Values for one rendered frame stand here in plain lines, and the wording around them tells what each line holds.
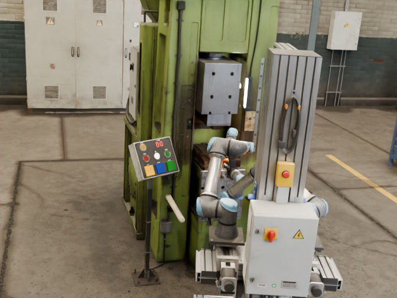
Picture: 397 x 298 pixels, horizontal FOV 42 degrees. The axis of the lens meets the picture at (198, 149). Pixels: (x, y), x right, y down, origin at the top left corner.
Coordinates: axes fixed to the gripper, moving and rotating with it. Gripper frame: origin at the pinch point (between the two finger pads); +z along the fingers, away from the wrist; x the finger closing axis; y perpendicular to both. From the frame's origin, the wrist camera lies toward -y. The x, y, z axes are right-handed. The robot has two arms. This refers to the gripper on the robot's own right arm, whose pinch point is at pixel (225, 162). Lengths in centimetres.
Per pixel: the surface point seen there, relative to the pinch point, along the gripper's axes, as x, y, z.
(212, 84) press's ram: -10, -58, 16
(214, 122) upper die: -5.7, -28.7, 16.5
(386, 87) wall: 584, 56, 594
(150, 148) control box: -59, -13, 3
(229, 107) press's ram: 5.8, -40.5, 16.2
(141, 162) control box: -68, -6, -6
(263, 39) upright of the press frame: 36, -92, 29
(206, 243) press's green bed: -6, 78, 18
